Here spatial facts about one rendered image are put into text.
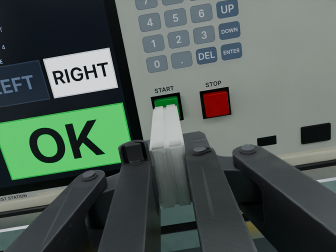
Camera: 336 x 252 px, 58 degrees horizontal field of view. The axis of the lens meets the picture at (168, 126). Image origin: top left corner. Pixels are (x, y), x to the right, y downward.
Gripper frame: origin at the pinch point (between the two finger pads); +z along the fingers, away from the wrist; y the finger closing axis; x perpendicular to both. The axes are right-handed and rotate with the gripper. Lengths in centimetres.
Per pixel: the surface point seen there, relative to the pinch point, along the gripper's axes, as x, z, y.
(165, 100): 0.9, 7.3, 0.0
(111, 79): 3.1, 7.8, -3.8
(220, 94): 0.7, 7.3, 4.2
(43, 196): -5.8, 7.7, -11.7
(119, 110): 0.6, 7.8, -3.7
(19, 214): -6.8, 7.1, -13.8
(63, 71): 4.3, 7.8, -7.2
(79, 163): -3.3, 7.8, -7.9
